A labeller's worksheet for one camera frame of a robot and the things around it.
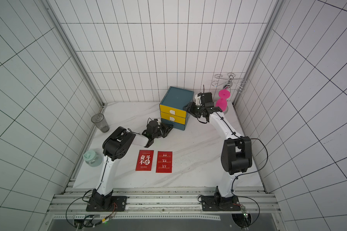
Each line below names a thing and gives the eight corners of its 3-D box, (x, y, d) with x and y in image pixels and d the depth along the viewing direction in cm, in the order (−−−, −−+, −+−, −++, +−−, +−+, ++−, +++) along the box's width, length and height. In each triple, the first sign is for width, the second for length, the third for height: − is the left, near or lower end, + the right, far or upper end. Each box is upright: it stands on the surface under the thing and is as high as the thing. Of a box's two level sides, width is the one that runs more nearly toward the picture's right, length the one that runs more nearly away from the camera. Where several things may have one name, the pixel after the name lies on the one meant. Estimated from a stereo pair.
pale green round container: (90, 167, 88) (80, 160, 80) (93, 157, 92) (85, 150, 84) (100, 167, 88) (92, 160, 80) (103, 157, 92) (96, 150, 84)
